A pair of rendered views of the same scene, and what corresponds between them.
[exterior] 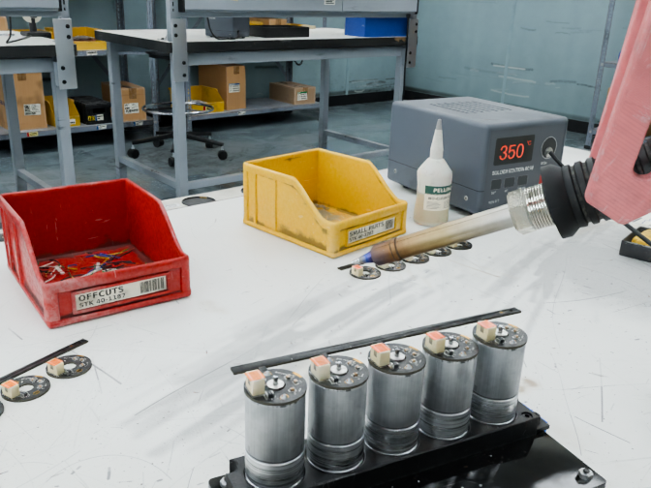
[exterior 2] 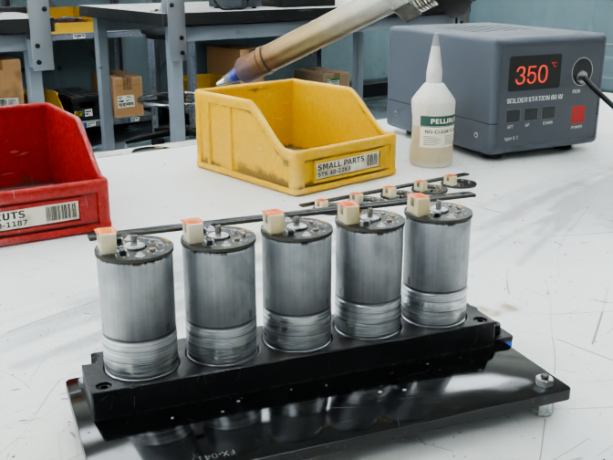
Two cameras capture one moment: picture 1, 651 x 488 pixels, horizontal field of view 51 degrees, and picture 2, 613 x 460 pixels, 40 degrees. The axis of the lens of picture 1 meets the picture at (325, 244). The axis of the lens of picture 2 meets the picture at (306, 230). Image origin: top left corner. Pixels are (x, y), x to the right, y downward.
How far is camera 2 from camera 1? 9 cm
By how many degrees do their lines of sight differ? 5
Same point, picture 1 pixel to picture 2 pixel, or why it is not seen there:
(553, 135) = (587, 55)
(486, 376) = (420, 262)
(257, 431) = (109, 300)
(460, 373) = (378, 248)
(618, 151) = not seen: outside the picture
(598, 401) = (593, 325)
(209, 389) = not seen: hidden behind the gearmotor
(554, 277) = (573, 213)
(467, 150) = (475, 74)
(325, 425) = (199, 302)
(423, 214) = (420, 152)
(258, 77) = not seen: hidden behind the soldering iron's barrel
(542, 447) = (497, 357)
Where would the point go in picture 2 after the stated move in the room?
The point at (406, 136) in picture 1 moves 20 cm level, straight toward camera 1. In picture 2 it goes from (406, 67) to (379, 101)
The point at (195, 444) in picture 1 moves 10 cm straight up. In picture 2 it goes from (69, 359) to (46, 106)
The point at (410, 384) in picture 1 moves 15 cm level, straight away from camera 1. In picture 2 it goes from (308, 256) to (378, 160)
